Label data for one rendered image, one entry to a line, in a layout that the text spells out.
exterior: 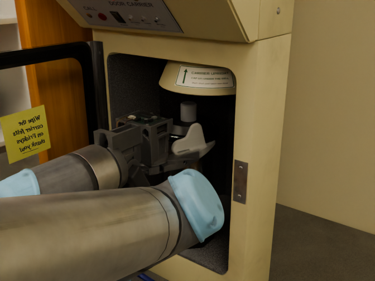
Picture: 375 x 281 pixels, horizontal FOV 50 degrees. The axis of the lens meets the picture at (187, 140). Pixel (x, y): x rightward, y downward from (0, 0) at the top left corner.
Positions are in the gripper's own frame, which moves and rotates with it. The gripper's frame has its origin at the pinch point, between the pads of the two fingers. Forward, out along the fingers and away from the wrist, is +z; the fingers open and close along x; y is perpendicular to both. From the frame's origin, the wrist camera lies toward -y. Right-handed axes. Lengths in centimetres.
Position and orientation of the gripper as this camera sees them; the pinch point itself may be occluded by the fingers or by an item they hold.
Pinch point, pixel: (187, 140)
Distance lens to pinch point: 72.1
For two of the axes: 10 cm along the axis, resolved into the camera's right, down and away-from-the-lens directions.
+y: 0.0, -9.3, -3.6
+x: -8.1, -2.1, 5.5
